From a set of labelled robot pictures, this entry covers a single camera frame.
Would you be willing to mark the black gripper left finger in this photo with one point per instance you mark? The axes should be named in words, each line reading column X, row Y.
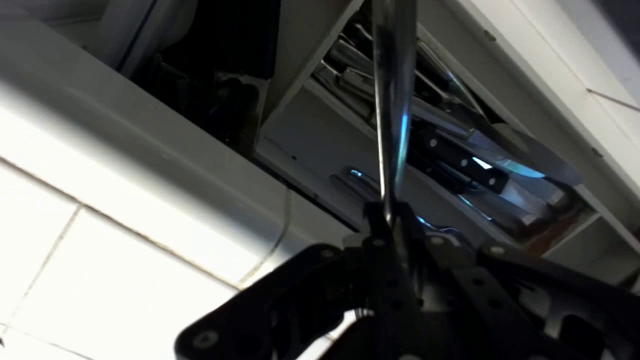
column 313, row 301

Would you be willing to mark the white cutlery organizer tray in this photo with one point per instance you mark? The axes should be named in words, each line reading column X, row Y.
column 313, row 140

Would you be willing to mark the open white kitchen drawer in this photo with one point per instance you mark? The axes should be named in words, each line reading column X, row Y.
column 532, row 52

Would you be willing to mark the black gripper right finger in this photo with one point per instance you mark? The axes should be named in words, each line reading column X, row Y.
column 493, row 307

